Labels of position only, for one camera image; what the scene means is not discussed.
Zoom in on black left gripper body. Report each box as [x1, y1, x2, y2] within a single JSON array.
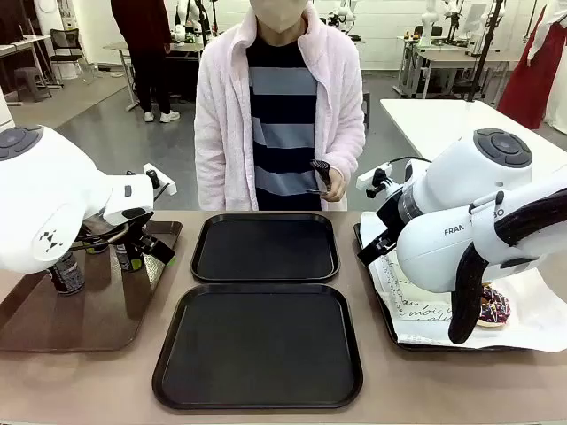
[[121, 216, 156, 256]]

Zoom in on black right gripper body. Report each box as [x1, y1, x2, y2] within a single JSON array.
[[375, 188, 411, 240]]

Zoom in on metal serving tongs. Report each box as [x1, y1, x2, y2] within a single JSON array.
[[305, 158, 333, 198]]

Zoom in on person's right forearm pink sleeve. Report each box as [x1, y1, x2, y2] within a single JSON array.
[[193, 141, 228, 212]]

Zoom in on person's left forearm pink sleeve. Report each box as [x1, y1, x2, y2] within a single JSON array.
[[328, 123, 367, 181]]

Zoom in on person's left hand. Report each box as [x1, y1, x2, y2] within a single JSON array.
[[324, 169, 346, 203]]

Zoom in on brown plastic tray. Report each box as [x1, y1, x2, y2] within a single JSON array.
[[0, 220, 183, 353]]

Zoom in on white table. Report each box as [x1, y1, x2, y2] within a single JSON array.
[[379, 97, 567, 178]]

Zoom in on black square tray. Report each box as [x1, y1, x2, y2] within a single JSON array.
[[190, 212, 341, 284], [151, 283, 364, 411]]

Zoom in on black tray under paper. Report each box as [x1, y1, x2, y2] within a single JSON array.
[[353, 222, 532, 353]]

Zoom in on person in pink fleece jacket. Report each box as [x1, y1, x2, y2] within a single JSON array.
[[193, 0, 367, 213]]

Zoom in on chocolate sprinkle donut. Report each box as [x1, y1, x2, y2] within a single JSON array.
[[475, 282, 512, 329]]

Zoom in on long grey workshop table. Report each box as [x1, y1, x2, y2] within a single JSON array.
[[392, 35, 532, 100]]

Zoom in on right tray with white paper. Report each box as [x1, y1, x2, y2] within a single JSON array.
[[360, 211, 567, 354]]

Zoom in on person in dark clothes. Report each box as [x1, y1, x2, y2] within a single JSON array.
[[110, 0, 182, 124]]

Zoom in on black stand pole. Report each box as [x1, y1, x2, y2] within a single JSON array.
[[463, 0, 507, 104]]

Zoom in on white air purifier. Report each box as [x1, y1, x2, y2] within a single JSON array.
[[0, 86, 12, 130]]

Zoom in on dark stool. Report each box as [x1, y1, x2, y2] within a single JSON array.
[[12, 66, 53, 104]]

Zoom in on red dress with white blouse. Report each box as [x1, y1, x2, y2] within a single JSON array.
[[497, 0, 567, 134]]

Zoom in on white desk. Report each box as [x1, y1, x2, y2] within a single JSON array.
[[0, 34, 53, 89]]

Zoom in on beige face mask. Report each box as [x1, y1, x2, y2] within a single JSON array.
[[249, 0, 307, 34]]

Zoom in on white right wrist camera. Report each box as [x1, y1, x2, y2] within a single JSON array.
[[355, 163, 393, 199]]

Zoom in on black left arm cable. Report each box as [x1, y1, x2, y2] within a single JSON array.
[[68, 222, 130, 250]]

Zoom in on thin black camera cable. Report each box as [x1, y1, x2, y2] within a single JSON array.
[[388, 155, 433, 169]]

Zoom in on black cable sleeve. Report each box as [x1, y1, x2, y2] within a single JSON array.
[[447, 189, 567, 346]]

